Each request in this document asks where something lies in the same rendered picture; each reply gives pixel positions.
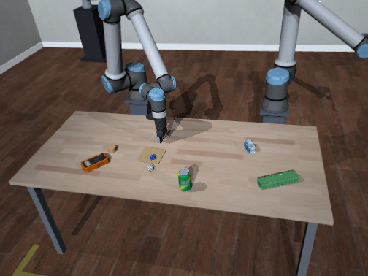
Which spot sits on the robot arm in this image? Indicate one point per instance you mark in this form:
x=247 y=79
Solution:
x=289 y=38
x=112 y=47

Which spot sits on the wooden table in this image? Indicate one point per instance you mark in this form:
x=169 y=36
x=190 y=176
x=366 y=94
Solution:
x=230 y=182

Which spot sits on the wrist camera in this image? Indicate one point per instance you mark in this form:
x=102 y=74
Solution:
x=149 y=115

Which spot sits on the green can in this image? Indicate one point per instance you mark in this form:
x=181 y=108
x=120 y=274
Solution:
x=184 y=181

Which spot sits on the blue box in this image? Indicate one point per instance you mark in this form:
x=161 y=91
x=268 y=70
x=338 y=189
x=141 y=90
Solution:
x=249 y=146

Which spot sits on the jointed stand on dark box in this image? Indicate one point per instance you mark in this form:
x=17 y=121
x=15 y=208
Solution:
x=87 y=32

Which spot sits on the blue die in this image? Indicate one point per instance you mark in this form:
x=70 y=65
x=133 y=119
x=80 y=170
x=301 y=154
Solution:
x=152 y=156

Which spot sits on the tan cork cylinder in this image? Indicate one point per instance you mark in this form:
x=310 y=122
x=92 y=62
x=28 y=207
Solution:
x=111 y=148

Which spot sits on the white die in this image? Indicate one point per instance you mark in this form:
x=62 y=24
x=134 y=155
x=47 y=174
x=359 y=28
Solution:
x=151 y=168

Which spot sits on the tan mat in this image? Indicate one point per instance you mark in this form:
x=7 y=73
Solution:
x=145 y=158

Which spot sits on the orange multimeter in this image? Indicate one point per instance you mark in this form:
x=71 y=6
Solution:
x=94 y=162

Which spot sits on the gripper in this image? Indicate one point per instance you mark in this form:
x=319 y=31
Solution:
x=161 y=127

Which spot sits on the green block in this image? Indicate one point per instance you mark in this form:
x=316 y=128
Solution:
x=277 y=180

